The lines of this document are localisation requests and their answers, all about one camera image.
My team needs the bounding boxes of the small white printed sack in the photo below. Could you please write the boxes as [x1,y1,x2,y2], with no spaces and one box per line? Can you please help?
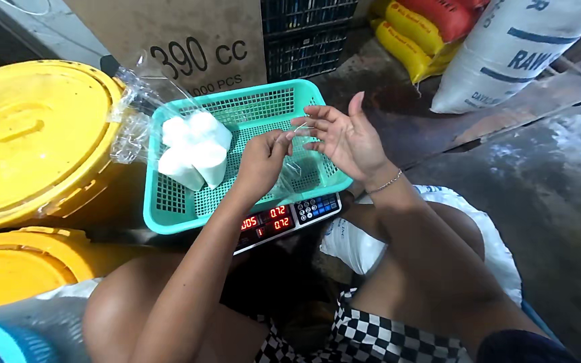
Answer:
[319,217,388,276]

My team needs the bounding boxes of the brown cardboard box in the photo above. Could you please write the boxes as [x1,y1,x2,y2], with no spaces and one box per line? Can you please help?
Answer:
[63,0,268,98]

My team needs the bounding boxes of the black plastic crate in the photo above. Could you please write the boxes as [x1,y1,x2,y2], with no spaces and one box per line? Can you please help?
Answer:
[264,23,349,84]
[261,0,359,37]

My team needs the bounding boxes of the orange-yellow lidded bucket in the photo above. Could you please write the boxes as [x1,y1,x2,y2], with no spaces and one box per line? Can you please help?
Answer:
[0,226,155,315]

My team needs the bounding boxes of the large yellow lidded bucket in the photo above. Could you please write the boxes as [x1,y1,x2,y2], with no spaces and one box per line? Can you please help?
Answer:
[0,59,145,235]

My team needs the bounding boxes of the person's left hand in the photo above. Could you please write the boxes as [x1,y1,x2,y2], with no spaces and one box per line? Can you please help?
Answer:
[238,129,296,204]

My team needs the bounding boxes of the digital scale with red display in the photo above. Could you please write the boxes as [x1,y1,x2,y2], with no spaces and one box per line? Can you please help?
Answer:
[233,192,343,256]

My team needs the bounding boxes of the white woven sack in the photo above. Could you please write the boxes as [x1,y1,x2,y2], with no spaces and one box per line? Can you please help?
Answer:
[358,185,523,307]

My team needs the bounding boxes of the white filled plastic packet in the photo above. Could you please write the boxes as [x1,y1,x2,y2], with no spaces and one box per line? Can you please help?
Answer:
[162,116,190,148]
[188,111,233,152]
[157,146,205,192]
[192,140,228,190]

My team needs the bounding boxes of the red printed sack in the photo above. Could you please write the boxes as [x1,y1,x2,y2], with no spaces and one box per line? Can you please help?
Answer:
[397,0,491,43]

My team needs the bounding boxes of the person's right forearm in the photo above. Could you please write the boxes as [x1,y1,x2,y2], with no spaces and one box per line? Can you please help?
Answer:
[364,161,579,363]

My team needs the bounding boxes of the yellow printed sack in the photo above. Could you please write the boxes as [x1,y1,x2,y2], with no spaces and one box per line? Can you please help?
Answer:
[374,19,465,85]
[384,1,446,57]

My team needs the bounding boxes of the white sack with blue stripes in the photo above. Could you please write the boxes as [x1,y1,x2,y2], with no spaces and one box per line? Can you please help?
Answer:
[430,0,581,115]

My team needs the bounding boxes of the turquoise perforated plastic basket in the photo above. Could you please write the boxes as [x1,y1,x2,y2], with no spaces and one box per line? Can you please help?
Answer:
[143,79,354,236]

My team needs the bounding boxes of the crumpled clear plastic bags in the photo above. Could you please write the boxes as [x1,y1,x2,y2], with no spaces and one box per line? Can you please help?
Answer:
[107,53,195,165]

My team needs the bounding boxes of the person's left forearm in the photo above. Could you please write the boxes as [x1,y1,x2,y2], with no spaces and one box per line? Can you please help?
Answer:
[131,184,257,363]

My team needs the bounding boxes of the person's legs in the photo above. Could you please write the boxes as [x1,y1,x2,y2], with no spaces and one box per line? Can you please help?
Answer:
[83,193,486,363]

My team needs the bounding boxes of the person's right hand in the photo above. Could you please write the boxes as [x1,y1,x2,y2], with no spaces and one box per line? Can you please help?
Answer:
[290,91,389,183]

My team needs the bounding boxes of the clear thin plastic bag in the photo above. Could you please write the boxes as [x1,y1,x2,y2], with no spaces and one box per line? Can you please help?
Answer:
[265,123,316,202]

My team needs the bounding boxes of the greyish translucent plastic sack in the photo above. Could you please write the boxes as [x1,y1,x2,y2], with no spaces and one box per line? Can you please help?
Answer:
[0,277,105,363]

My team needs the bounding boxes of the blue plastic basket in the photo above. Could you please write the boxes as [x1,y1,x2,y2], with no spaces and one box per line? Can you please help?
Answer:
[0,316,60,363]

